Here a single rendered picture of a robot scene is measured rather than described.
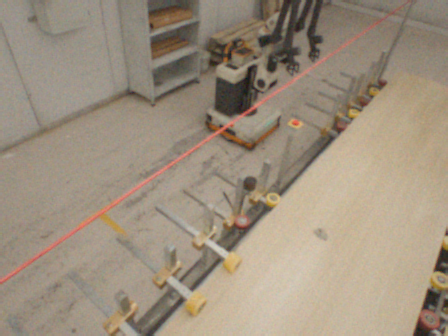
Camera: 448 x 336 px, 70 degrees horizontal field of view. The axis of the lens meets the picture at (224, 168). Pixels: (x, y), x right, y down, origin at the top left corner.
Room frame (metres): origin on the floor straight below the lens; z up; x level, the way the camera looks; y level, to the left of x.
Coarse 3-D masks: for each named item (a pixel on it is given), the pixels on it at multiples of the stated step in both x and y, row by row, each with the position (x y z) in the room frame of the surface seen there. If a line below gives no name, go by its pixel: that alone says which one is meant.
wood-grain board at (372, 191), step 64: (384, 128) 2.11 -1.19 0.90; (320, 192) 1.35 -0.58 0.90; (384, 192) 1.40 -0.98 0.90; (256, 256) 0.87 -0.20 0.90; (320, 256) 0.91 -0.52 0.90; (384, 256) 0.94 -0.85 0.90; (192, 320) 0.54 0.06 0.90; (256, 320) 0.56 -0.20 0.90; (320, 320) 0.59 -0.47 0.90; (384, 320) 0.62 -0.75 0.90
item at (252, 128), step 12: (264, 108) 3.23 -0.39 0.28; (216, 120) 3.00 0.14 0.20; (228, 120) 2.93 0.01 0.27; (240, 120) 2.93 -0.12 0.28; (252, 120) 2.96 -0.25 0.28; (264, 120) 2.98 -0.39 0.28; (276, 120) 3.13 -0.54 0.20; (228, 132) 2.89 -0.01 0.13; (240, 132) 2.81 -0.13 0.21; (252, 132) 2.76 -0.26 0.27; (264, 132) 2.93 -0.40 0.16; (252, 144) 2.75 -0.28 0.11
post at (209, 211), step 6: (210, 204) 0.94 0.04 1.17; (204, 210) 0.93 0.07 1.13; (210, 210) 0.91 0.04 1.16; (204, 216) 0.93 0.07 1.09; (210, 216) 0.91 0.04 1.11; (204, 222) 0.93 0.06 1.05; (210, 222) 0.92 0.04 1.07; (204, 228) 0.92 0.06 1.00; (210, 228) 0.92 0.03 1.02; (204, 252) 0.92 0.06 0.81; (210, 252) 0.93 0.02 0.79; (204, 258) 0.92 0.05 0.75
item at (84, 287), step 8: (72, 272) 0.66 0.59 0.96; (72, 280) 0.63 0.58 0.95; (80, 280) 0.63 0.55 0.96; (80, 288) 0.60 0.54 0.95; (88, 288) 0.60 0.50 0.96; (88, 296) 0.56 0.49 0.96; (96, 296) 0.57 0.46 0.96; (96, 304) 0.54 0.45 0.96; (104, 304) 0.54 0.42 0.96; (104, 312) 0.51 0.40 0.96; (112, 312) 0.51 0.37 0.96; (120, 328) 0.46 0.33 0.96; (128, 328) 0.46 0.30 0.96
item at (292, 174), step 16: (368, 96) 2.98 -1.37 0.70; (320, 144) 2.09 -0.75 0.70; (304, 160) 1.87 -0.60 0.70; (288, 176) 1.67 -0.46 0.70; (272, 192) 1.50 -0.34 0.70; (256, 208) 1.33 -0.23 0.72; (224, 240) 1.08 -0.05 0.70; (240, 240) 1.14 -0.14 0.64; (192, 272) 0.86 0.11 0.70; (208, 272) 0.89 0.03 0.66; (192, 288) 0.79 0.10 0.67; (160, 304) 0.68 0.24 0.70; (176, 304) 0.69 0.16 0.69; (144, 320) 0.59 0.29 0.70; (160, 320) 0.60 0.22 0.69
